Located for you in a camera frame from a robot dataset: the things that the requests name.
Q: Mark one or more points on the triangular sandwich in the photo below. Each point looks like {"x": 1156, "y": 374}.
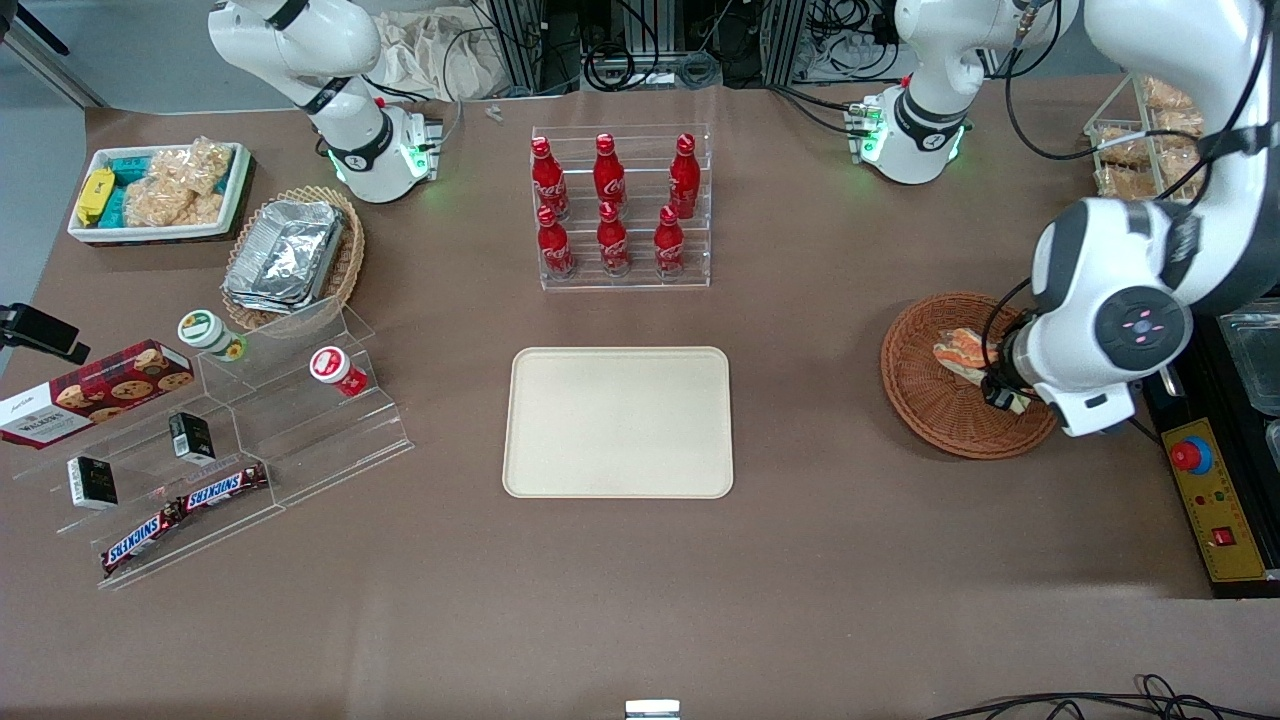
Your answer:
{"x": 962, "y": 352}

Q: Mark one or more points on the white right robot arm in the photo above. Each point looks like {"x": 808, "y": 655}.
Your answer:
{"x": 345, "y": 130}

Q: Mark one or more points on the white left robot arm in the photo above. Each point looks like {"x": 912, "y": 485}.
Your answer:
{"x": 1150, "y": 250}

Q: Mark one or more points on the round brown wicker basket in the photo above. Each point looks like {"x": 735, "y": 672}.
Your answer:
{"x": 930, "y": 400}

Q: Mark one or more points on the cream rectangular tray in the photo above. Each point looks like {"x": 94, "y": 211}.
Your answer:
{"x": 618, "y": 422}

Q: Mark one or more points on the foil trays in basket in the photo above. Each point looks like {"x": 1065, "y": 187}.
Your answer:
{"x": 350, "y": 255}

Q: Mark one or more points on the red emergency stop button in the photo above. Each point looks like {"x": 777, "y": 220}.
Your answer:
{"x": 1190, "y": 455}

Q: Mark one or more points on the black control box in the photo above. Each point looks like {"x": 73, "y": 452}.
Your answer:
{"x": 1230, "y": 480}

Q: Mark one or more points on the clear plastic container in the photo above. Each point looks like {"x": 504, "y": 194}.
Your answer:
{"x": 1255, "y": 355}

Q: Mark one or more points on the wrapped bread bun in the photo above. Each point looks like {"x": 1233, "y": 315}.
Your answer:
{"x": 1165, "y": 95}
{"x": 1125, "y": 148}

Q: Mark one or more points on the clear acrylic bread rack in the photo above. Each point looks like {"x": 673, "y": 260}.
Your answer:
{"x": 1125, "y": 120}

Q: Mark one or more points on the clear acrylic bottle rack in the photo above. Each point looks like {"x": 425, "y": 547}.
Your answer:
{"x": 690, "y": 265}

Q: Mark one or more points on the red cola bottle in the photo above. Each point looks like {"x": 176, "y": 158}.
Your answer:
{"x": 684, "y": 180}
{"x": 609, "y": 175}
{"x": 669, "y": 245}
{"x": 549, "y": 185}
{"x": 555, "y": 245}
{"x": 613, "y": 245}

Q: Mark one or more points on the white crumpled cloth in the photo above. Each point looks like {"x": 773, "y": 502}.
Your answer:
{"x": 430, "y": 55}

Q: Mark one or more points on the red lid white cup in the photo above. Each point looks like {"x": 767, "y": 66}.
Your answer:
{"x": 333, "y": 367}

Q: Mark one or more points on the clear acrylic stepped shelf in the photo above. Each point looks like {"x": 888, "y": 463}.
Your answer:
{"x": 300, "y": 430}

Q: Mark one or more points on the stacked aluminium foil containers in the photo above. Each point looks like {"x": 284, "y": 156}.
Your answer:
{"x": 285, "y": 255}

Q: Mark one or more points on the Snickers chocolate bar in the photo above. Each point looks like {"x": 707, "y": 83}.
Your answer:
{"x": 225, "y": 487}
{"x": 140, "y": 538}

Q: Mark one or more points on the white rectangular snack bin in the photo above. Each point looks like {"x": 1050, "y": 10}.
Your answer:
{"x": 235, "y": 195}

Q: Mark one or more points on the green lid white cup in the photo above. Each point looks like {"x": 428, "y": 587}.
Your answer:
{"x": 203, "y": 331}

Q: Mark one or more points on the small black white box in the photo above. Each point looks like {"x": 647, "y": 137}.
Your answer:
{"x": 93, "y": 483}
{"x": 191, "y": 437}

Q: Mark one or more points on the clear bag rice crackers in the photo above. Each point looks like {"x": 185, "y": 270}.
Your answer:
{"x": 160, "y": 203}
{"x": 195, "y": 165}

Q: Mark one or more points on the teal snack pack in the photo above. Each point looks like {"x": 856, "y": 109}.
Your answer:
{"x": 128, "y": 167}
{"x": 113, "y": 208}

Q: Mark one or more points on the red tartan cookie box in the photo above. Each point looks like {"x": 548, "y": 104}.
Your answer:
{"x": 90, "y": 395}

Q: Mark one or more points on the yellow snack pack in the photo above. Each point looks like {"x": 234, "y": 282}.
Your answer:
{"x": 95, "y": 197}

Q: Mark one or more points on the black clamp mount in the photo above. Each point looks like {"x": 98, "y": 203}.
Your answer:
{"x": 40, "y": 333}

